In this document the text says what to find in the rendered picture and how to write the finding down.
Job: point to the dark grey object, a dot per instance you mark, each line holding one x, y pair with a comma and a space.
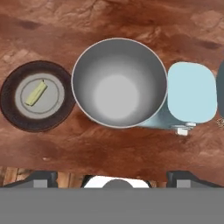
220, 87

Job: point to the dark brown round plate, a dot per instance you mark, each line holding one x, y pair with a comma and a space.
13, 99

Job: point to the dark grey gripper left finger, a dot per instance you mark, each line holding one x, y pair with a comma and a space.
43, 178

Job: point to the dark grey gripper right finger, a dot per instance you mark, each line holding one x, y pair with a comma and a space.
181, 178

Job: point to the grey metal mixer bowl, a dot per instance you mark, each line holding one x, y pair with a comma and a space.
119, 84

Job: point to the white round object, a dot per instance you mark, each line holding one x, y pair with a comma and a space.
96, 182

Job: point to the pale yellow butter stick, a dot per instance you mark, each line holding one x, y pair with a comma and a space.
36, 93

